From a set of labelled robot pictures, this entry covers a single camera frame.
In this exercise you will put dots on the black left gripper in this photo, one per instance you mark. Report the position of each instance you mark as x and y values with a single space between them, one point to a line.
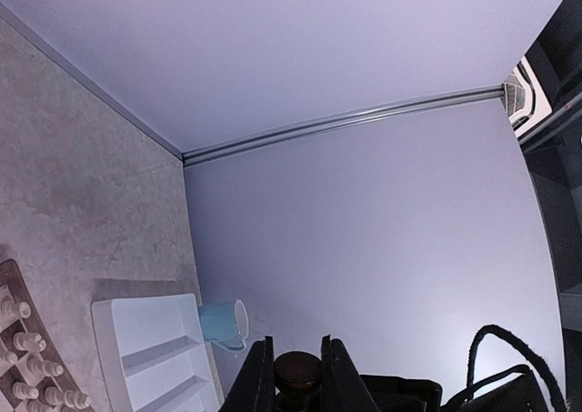
519 388

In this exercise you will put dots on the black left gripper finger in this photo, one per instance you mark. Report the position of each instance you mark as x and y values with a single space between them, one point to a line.
254 387

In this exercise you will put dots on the dark piece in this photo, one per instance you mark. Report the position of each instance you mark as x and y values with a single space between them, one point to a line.
298 378

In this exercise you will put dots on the white plastic tray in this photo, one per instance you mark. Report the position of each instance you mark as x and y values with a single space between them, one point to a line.
153 354

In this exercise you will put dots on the wooden chess board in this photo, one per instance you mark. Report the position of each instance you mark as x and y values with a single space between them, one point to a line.
32 344

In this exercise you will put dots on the white chess pieces row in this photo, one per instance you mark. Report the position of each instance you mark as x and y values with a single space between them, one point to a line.
36 362

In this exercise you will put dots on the light blue mug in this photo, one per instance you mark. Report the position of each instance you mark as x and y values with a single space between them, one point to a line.
225 324

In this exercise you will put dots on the ceiling air vent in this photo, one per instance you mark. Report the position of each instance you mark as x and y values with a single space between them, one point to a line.
524 100

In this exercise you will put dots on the right aluminium frame post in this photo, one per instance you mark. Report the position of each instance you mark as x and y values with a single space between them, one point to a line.
331 123

